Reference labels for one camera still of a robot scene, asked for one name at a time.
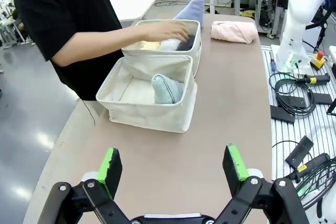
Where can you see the black rectangular device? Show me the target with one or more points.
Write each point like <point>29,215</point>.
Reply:
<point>300,151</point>

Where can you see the person in black shirt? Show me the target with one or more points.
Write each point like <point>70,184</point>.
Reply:
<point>65,6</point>

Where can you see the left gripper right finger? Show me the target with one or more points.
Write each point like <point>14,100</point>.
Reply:
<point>236,171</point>

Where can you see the black flat plate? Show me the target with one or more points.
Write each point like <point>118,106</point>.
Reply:
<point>295,102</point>
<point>282,113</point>
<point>323,98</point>

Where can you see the light teal towel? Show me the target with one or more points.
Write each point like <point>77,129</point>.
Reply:
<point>166,90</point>

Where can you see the white towel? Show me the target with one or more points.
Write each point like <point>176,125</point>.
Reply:
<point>169,45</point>

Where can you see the cream fabric storage bin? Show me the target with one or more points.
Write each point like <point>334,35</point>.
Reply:
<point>162,119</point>
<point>197,40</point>

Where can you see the aluminium frame cart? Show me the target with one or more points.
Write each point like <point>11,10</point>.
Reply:
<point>262,6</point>

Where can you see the yellow emergency stop box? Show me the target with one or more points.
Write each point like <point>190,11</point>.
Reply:
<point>318,61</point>

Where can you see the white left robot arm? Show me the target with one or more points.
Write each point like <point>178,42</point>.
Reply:
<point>328,208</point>

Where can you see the blue cone folded towel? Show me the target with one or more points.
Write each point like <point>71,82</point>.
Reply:
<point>193,11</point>

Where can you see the yellow towel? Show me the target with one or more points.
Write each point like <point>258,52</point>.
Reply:
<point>150,45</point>

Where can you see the slotted aluminium base plate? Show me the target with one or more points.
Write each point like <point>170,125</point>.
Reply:
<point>325,132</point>

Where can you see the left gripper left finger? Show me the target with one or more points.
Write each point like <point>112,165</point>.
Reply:
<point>113,171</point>

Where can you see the pink rolled towel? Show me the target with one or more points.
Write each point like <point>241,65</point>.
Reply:
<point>233,32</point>

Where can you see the person's right hand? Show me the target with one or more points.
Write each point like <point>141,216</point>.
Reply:
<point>168,30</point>

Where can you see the person's right forearm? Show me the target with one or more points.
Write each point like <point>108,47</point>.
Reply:
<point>99,44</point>

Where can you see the dark grey towel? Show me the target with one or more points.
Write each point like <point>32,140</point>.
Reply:
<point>187,44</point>

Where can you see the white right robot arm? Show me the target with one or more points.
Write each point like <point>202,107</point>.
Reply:
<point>296,24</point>

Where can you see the white rounded table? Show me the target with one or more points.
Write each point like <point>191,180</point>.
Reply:
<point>134,3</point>

